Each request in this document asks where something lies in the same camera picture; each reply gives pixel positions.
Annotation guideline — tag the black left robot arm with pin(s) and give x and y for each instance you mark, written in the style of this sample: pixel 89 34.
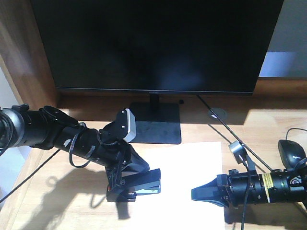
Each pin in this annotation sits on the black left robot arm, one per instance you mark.
pixel 128 174

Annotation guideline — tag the black stapler with orange tab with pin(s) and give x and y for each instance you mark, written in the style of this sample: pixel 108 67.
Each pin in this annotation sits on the black stapler with orange tab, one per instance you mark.
pixel 144 184

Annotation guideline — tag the white paper sheet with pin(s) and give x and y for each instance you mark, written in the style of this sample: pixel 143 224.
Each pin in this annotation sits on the white paper sheet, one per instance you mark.
pixel 183 167

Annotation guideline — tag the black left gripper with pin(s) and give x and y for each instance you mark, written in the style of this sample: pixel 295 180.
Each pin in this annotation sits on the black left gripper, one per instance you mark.
pixel 112 146

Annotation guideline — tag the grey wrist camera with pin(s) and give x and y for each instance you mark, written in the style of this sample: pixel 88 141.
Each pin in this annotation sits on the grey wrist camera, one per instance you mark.
pixel 238 151
pixel 126 125

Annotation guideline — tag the black monitor with stand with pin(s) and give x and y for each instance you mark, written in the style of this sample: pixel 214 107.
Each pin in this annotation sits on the black monitor with stand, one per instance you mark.
pixel 156 47

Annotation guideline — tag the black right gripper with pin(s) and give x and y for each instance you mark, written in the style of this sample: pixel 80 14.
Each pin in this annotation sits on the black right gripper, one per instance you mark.
pixel 230 189

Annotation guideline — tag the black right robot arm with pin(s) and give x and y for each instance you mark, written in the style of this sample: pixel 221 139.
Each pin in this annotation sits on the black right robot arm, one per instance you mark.
pixel 280 187

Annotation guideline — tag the wooden desk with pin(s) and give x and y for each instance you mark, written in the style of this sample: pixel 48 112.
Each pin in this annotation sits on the wooden desk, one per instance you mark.
pixel 60 197

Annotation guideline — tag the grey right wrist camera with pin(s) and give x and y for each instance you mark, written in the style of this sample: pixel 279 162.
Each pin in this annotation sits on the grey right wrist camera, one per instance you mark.
pixel 238 151

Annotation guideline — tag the black computer mouse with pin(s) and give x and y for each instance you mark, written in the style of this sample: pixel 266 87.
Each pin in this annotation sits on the black computer mouse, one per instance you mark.
pixel 290 152

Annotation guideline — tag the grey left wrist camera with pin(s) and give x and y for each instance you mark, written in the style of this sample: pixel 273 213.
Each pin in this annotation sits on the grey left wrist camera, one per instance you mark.
pixel 126 125

